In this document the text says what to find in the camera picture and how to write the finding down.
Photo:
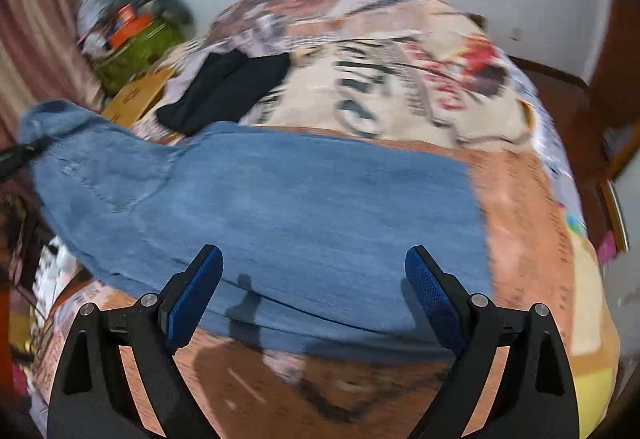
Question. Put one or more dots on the pink object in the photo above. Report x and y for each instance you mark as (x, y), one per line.
(607, 248)

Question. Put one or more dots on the striped pink curtain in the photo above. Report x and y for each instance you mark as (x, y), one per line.
(40, 19)

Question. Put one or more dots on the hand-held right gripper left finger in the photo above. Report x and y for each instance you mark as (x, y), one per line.
(192, 299)

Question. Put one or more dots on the wooden lap desk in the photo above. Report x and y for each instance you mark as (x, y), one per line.
(137, 94)

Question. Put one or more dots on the blue denim pants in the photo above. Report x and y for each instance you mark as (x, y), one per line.
(300, 219)

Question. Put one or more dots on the black folded cloth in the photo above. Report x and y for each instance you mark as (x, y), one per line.
(225, 89)

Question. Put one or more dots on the grey plush pillow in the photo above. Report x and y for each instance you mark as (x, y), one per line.
(167, 1)

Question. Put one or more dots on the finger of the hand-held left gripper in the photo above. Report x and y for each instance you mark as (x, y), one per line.
(20, 154)

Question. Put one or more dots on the orange box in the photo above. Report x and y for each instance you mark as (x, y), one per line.
(129, 25)

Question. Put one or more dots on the green patterned storage bag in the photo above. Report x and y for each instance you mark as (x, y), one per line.
(145, 50)

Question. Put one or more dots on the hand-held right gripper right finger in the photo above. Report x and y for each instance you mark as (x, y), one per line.
(435, 299)

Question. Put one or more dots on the bed with printed newspaper blanket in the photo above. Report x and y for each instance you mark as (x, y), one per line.
(450, 69)

